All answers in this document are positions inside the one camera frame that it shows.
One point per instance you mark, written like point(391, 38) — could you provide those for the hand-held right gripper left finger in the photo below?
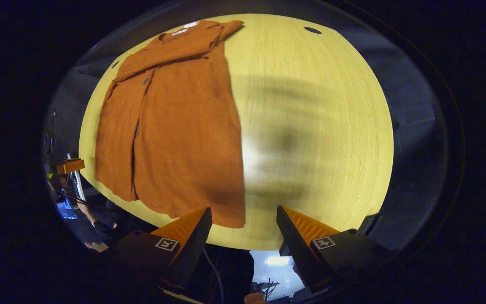
point(196, 245)

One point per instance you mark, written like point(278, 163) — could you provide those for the orange button-up garment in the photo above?
point(175, 139)

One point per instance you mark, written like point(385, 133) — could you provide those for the blue lit screen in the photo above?
point(66, 212)

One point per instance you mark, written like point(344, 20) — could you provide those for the black backdrop cloth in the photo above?
point(416, 126)

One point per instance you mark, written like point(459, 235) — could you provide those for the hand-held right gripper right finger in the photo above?
point(293, 245)

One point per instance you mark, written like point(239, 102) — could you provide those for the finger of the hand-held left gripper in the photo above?
point(71, 166)

